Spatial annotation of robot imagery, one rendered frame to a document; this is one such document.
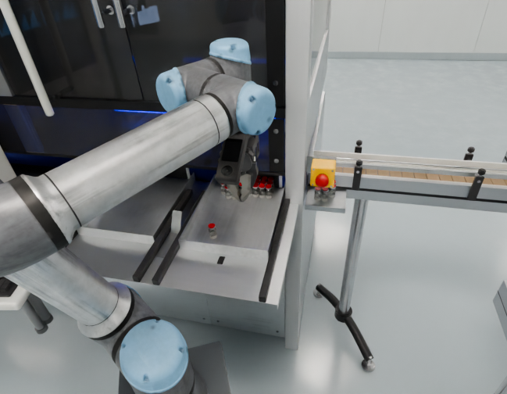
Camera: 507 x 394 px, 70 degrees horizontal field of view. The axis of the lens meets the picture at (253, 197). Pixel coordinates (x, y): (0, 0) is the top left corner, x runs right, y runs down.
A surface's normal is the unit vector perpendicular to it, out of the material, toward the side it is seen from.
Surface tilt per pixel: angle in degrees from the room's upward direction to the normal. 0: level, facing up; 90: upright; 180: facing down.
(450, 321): 0
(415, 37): 90
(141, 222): 0
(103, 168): 43
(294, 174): 90
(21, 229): 66
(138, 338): 7
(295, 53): 90
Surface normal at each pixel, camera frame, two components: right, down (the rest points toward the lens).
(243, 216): -0.05, -0.80
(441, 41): -0.22, 0.59
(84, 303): 0.61, 0.48
